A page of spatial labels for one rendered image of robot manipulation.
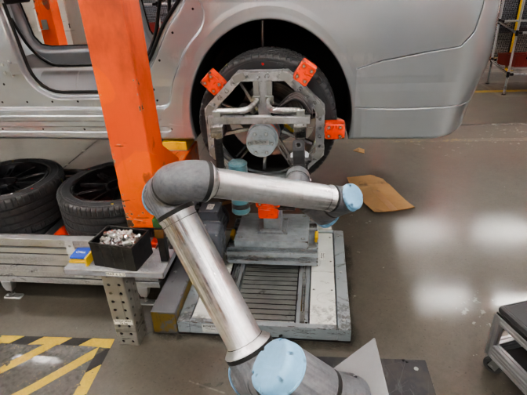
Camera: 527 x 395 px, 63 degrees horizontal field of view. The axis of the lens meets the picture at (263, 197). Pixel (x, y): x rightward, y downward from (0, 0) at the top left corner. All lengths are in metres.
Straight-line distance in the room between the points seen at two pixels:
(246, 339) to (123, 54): 1.08
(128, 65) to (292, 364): 1.17
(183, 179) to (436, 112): 1.40
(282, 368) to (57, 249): 1.51
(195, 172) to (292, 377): 0.57
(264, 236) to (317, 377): 1.29
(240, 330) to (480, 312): 1.41
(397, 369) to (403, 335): 0.56
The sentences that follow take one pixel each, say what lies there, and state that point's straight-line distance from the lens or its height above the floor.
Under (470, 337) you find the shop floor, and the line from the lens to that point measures 2.24.
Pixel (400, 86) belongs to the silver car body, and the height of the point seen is 1.00.
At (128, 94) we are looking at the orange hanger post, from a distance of 1.74.
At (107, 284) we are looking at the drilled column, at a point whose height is 0.33.
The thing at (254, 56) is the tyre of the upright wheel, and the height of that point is 1.17.
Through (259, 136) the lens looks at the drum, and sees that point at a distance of 1.84.
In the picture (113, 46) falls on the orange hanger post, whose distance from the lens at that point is 1.72.
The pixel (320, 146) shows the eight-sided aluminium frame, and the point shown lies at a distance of 2.00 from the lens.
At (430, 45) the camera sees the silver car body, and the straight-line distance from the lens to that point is 2.14.
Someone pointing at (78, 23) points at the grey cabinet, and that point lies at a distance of 6.72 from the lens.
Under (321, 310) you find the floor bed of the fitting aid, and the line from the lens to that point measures 2.11.
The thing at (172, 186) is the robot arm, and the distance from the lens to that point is 1.17.
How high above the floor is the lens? 1.49
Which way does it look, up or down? 28 degrees down
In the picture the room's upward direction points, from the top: 3 degrees counter-clockwise
